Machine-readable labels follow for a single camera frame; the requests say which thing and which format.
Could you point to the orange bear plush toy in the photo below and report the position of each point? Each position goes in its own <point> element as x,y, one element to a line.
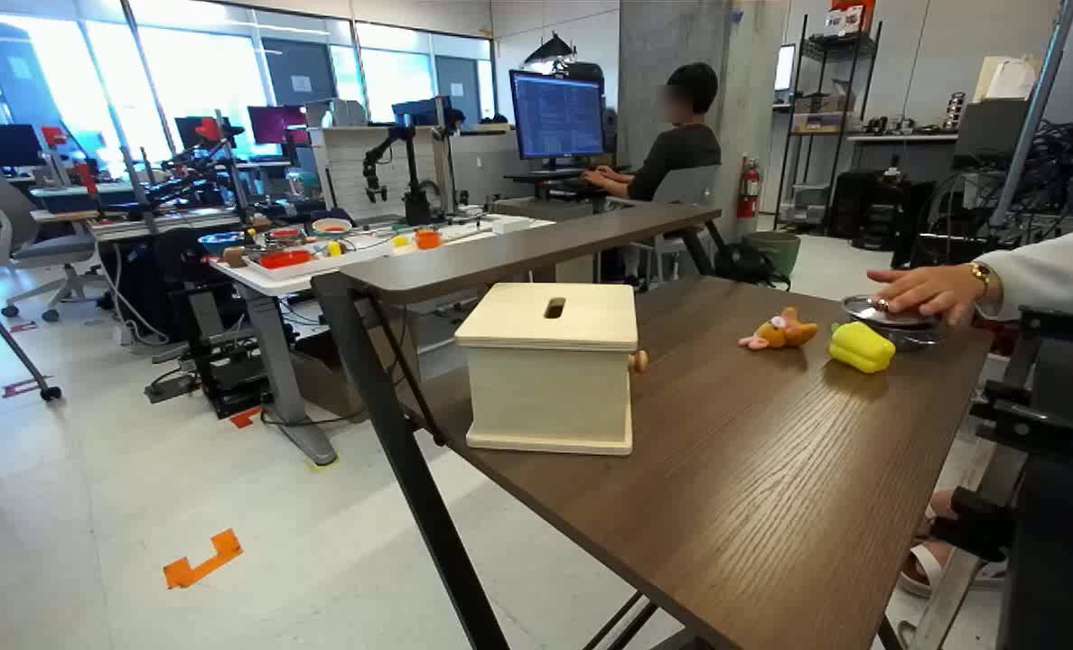
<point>781,329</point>

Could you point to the small metal pot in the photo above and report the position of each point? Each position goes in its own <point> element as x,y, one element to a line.
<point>901,332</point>

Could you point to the grey office chair with mesh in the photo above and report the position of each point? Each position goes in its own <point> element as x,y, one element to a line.
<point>683,203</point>

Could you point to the long brown table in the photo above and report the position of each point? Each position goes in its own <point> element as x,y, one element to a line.
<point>520,247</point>

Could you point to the seated person in dark shirt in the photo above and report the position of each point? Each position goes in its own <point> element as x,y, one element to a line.
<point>677,144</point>

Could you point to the green bag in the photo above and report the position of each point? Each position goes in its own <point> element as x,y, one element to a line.
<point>760,254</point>

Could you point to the grey swivel office chair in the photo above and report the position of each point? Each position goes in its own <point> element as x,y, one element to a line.
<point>42,236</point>

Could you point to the orange floor tape bracket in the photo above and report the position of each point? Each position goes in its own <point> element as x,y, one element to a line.
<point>200,561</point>

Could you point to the forearm in white sleeve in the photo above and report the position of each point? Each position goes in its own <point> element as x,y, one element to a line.
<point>1060,274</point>

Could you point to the computer monitor with blue screen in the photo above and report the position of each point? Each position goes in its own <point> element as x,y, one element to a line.
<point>559,115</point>

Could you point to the metal shelf rack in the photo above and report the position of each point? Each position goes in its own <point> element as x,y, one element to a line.
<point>825,119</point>

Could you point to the small black robot arm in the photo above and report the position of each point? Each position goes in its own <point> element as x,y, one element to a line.
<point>409,168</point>

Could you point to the black stand leg with wheel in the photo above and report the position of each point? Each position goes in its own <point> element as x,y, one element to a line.
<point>11,343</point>

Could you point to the white and red shoe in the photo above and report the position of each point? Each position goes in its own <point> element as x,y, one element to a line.
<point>926,566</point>

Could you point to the red tray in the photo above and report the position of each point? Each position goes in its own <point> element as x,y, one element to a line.
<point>283,258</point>

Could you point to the black desk lamp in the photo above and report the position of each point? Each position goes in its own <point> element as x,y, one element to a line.
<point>551,50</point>

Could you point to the cream wooden box with slot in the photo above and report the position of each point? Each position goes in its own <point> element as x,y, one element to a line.
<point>548,372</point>

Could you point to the person's bare hand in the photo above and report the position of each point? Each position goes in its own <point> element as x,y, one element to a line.
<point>938,290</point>

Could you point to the small orange block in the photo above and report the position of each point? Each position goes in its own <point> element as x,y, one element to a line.
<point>427,239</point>

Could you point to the grey slanted metal pole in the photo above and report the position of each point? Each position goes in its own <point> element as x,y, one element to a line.
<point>1029,114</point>

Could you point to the black metal rig frame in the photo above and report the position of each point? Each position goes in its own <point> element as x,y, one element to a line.
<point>1060,480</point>

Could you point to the pink screen monitor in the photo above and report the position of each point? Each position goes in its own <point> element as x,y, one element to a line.
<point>276,123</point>

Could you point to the white desk with grey legs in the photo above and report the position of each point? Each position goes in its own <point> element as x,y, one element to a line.
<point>283,310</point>

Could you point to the red fire extinguisher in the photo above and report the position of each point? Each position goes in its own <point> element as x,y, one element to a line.
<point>750,188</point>

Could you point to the black table leg frame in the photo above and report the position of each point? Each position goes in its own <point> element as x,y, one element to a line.
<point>409,472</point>

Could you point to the yellow plush toy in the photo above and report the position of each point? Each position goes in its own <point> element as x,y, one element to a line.
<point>861,348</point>

